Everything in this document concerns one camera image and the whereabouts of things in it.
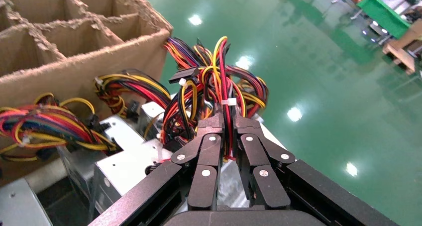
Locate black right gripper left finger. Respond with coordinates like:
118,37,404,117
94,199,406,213
171,105,226,211

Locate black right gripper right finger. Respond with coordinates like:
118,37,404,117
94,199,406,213
233,107,296,210

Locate green covered table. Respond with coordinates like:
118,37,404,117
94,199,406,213
357,0,413,39

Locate brown cardboard divider box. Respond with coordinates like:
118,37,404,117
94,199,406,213
0,0,174,186

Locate light wooden pallet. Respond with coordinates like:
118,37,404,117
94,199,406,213
382,20,422,76

